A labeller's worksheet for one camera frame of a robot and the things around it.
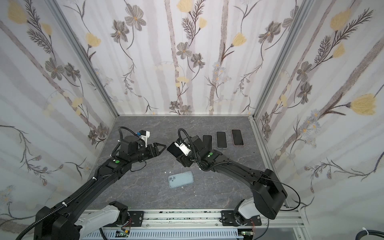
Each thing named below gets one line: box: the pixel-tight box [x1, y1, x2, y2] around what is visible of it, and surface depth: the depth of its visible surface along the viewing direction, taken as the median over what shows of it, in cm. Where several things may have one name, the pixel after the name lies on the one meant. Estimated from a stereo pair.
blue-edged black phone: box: [216, 131, 227, 148], surface depth 109 cm
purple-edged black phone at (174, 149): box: [167, 142, 184, 158], surface depth 75 cm
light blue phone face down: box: [216, 131, 228, 149], surface depth 109 cm
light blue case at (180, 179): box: [168, 171, 194, 189], surface depth 90 cm
